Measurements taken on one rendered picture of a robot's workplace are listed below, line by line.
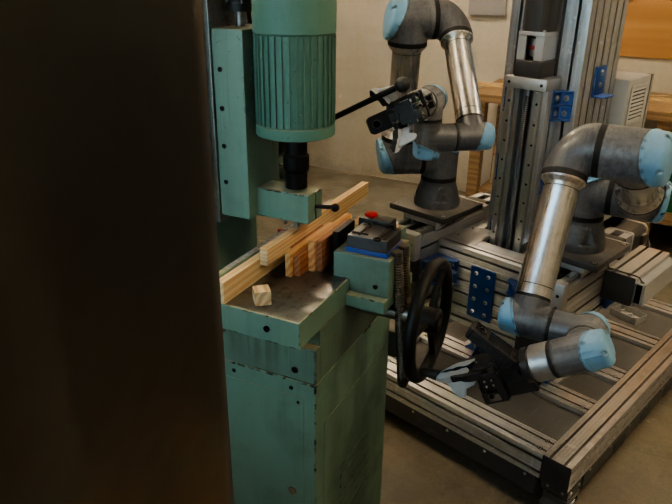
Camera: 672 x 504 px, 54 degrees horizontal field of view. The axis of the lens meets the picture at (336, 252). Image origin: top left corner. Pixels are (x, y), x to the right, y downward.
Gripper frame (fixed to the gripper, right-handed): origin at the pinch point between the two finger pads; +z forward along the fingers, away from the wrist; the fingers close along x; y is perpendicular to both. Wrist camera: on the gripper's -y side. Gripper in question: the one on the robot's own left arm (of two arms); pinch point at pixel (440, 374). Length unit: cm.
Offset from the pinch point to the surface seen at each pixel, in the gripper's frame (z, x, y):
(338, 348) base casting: 20.1, -1.6, -12.4
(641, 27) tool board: -36, 337, -35
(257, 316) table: 21.0, -19.7, -30.0
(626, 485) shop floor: -2, 74, 86
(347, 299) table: 13.9, 1.3, -21.9
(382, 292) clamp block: 6.1, 3.3, -20.4
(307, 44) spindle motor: -3, 4, -74
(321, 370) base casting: 20.5, -10.0, -11.7
